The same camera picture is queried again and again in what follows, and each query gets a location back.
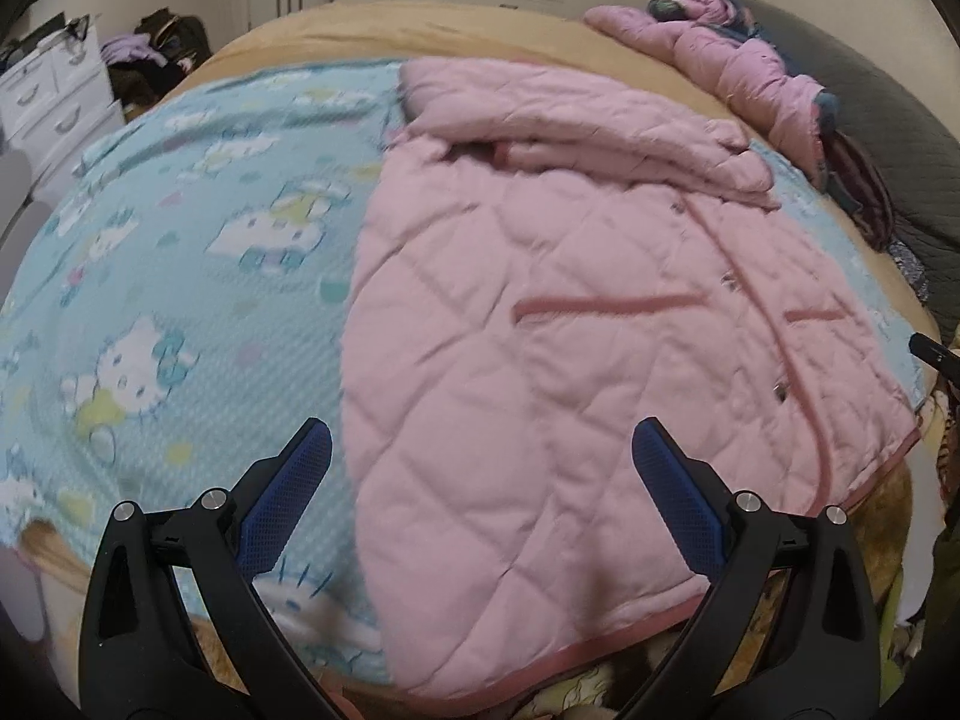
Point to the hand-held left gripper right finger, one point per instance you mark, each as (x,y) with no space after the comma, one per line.
(675,495)

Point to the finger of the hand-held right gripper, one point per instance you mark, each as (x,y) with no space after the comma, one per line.
(934,354)

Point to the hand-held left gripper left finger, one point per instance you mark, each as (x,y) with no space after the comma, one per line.
(285,495)

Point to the pink quilted jacket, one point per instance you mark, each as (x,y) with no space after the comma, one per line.
(562,390)

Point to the purple clothes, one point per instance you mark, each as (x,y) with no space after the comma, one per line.
(127,51)

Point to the black clothes hanger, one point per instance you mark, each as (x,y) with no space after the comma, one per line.
(82,26)

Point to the dark floral pillow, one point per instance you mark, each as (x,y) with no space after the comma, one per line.
(909,270)

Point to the dark striped pillow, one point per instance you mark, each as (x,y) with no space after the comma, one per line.
(862,195)

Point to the tan fuzzy blanket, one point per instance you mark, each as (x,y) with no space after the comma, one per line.
(877,540)

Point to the floral printed cloth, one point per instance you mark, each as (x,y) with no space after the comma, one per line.
(585,690)

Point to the blue cartoon cat blanket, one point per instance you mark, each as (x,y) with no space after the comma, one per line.
(187,277)

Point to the grey quilted headboard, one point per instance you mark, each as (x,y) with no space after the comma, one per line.
(885,105)

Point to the pink puffy coat pile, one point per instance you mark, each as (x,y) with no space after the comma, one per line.
(720,52)

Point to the white drawer cabinet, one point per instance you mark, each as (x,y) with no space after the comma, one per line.
(60,90)

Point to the black bag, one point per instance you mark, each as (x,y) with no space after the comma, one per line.
(180,37)

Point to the bed with tan sheet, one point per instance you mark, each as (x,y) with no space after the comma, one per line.
(487,30)

